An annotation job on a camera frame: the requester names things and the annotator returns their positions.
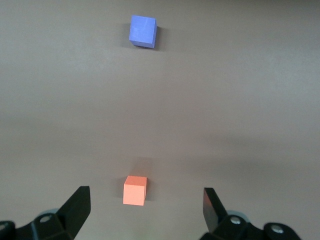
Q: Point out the brown paper table cover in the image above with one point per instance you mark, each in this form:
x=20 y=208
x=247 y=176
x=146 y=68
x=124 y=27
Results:
x=225 y=100

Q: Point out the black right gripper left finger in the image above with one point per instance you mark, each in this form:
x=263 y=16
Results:
x=72 y=212

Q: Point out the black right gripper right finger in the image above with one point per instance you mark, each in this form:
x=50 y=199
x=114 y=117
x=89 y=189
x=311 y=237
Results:
x=212 y=215

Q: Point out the purple foam cube block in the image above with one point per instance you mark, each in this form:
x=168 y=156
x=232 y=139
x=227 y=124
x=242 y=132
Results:
x=141 y=30

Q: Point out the orange foam cube block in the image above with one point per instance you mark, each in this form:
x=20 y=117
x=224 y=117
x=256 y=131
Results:
x=133 y=193

